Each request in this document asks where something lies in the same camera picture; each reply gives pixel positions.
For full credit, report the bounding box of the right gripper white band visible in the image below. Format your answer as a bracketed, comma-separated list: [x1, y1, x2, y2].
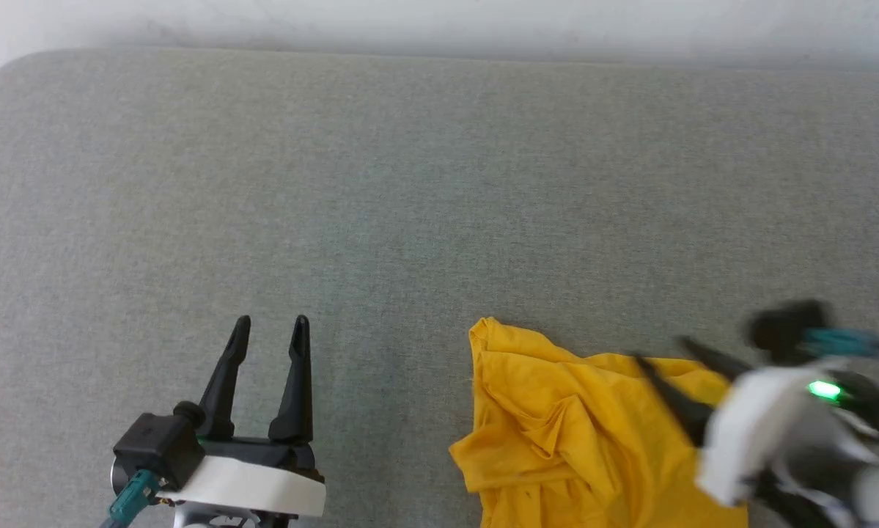
[633, 336, 879, 508]

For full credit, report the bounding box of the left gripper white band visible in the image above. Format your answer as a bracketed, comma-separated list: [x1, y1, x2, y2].
[157, 315, 328, 518]

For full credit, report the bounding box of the yellow garment with white label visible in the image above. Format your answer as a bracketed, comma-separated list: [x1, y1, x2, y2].
[449, 317, 750, 528]

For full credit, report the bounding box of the teal right camera cable plug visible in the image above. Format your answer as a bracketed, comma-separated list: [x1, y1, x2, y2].
[804, 327, 879, 362]

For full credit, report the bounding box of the teal camera cable plug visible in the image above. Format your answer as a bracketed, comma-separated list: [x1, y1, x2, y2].
[804, 327, 879, 362]
[106, 469, 163, 527]

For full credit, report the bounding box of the teal left camera cable plug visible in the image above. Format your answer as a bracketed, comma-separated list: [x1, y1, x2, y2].
[106, 469, 163, 527]

